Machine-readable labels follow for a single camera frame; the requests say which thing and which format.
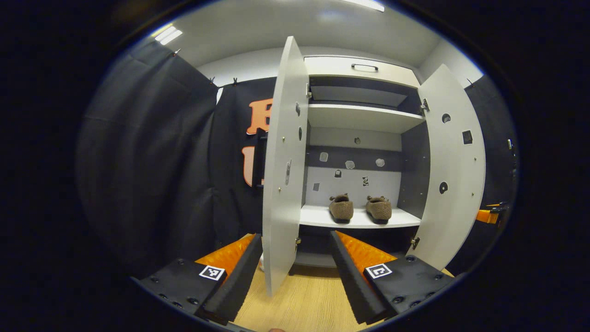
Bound brown fuzzy shoe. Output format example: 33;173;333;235
329;194;354;224
366;196;393;225

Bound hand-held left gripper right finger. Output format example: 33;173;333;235
330;231;461;326

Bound black backdrop cloth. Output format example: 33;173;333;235
76;41;277;277
445;76;519;277

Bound ceiling light panel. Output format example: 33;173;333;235
341;0;385;12
154;25;183;46

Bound white cabinet door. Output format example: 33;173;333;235
406;64;487;271
262;36;310;298

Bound white shoe cabinet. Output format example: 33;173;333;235
262;36;487;298

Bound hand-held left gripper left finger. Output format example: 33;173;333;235
131;234;262;325

